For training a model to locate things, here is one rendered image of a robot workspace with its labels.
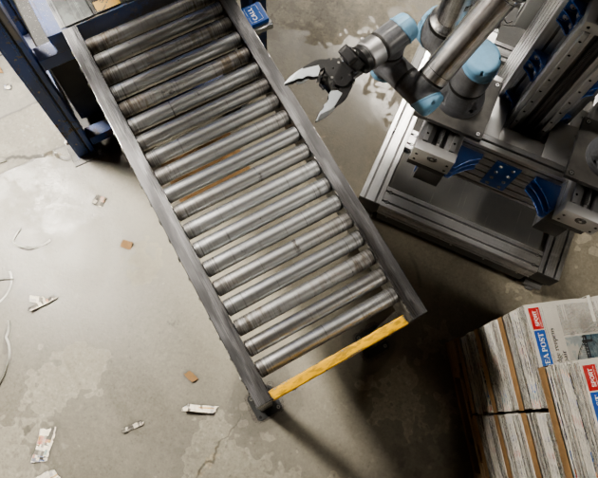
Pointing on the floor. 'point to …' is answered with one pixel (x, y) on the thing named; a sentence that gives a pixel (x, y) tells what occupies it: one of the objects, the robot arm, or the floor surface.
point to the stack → (567, 323)
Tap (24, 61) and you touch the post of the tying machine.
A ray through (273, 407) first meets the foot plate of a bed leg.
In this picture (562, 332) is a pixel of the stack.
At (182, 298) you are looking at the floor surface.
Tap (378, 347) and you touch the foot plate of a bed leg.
